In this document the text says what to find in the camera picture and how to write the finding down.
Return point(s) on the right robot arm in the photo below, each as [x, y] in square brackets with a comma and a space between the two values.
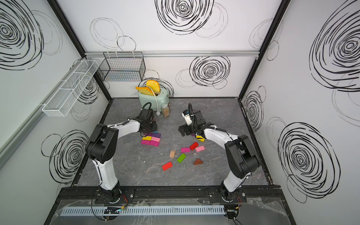
[241, 154]

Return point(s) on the white wire shelf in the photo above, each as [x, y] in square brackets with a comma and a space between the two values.
[79, 86]

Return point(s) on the yellow toast slice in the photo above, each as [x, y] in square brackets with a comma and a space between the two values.
[146, 91]
[154, 85]

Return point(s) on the brown triangle block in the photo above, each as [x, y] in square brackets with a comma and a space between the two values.
[198, 162]

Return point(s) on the tan wooden block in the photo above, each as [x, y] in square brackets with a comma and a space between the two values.
[172, 153]

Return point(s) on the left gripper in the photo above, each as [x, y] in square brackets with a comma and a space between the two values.
[154, 127]

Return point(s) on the light pink block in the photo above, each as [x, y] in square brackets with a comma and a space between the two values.
[155, 139]
[200, 148]

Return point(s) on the mint green toaster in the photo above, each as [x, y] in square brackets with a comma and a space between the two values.
[156, 102]

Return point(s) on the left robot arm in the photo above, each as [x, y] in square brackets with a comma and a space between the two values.
[102, 145]

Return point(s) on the red block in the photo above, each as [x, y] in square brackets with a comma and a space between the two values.
[167, 166]
[194, 145]

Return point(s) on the purple block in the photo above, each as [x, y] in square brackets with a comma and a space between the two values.
[157, 135]

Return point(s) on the magenta block bottom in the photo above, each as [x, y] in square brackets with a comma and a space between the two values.
[185, 150]

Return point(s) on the green block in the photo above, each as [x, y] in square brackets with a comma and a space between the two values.
[181, 158]

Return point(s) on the beige spice jar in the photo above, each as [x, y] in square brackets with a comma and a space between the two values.
[165, 110]

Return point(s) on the yellow toast slice back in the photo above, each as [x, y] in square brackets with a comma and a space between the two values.
[154, 85]

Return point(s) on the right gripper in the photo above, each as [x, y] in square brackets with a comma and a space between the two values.
[182, 130]

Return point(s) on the black wire basket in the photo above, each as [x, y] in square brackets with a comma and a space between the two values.
[122, 67]

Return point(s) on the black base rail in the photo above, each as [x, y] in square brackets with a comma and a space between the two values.
[130, 194]

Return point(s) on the magenta block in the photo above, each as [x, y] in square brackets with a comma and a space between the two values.
[185, 150]
[154, 143]
[146, 142]

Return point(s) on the yellow toast slice front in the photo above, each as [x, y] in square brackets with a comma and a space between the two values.
[146, 91]

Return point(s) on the yellow block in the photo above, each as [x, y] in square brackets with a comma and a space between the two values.
[147, 138]
[200, 138]

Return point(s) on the grey slotted cable duct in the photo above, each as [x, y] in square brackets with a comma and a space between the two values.
[102, 211]

